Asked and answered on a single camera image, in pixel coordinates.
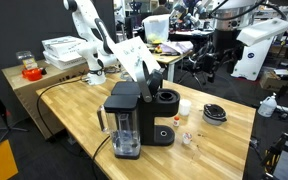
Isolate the black coffee maker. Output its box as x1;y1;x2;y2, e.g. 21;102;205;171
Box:
103;61;181;147

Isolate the white paper sheet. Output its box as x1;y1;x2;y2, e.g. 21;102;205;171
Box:
108;35;162;83

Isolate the clear plastic container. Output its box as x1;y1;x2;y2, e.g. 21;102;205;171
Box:
15;50;38;71

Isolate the lavender cloth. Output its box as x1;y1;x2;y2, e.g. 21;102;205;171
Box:
159;40;194;56

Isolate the small coffee pod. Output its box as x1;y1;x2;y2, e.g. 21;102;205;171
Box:
182;132;193;145

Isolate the white flat box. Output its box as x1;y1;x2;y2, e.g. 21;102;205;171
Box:
42;50;87;71
41;35;87;58

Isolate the white panel with blue logo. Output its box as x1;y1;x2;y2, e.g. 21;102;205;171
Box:
231;36;275;82

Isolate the black coffee maker cord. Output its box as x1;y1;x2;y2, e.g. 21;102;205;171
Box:
91;134;112;180

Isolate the black cart frame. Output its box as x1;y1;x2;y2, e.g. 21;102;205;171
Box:
259;125;288;180

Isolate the small cardboard box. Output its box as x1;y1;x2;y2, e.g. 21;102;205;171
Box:
259;69;288;95

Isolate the orange plastic object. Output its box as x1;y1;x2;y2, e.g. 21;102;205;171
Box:
21;67;48;82

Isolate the wooden background table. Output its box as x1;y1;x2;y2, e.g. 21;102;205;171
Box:
150;49;195;83

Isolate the black tripod stand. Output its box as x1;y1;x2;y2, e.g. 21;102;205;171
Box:
0;109;29;150

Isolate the white plastic jug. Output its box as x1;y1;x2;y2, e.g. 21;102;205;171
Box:
257;92;278;118

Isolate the clear water tank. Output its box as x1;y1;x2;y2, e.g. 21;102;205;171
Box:
97;94;142;160

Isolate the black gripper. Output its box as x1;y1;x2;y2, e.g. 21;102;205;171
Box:
201;29;244;84

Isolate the clear storage bin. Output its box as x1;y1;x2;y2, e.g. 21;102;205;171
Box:
142;13;171;45

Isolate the white cup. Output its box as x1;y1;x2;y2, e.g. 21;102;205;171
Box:
178;98;192;117

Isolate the long black cable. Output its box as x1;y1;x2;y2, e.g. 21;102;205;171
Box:
36;77;85;139

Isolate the large cardboard box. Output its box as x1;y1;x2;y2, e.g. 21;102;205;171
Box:
1;59;90;140

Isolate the small orange and white bottle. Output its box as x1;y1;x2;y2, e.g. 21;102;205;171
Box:
173;115;181;128

